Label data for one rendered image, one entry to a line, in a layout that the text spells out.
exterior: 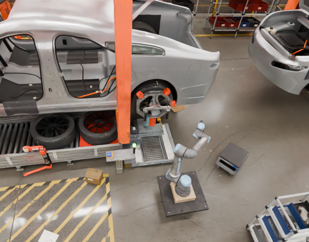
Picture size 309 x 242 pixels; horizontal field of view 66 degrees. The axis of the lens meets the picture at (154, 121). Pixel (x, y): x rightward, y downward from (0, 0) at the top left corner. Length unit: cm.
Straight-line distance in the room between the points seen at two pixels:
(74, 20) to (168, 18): 225
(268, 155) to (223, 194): 128
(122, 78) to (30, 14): 141
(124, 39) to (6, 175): 286
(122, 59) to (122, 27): 36
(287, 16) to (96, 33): 435
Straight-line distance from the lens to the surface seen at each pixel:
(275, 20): 617
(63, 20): 338
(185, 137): 455
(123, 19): 245
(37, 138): 398
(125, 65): 269
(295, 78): 498
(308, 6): 610
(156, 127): 430
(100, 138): 381
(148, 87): 361
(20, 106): 391
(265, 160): 478
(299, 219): 335
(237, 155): 415
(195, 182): 369
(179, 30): 526
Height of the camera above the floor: 342
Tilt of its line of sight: 46 degrees down
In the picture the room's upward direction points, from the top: 7 degrees clockwise
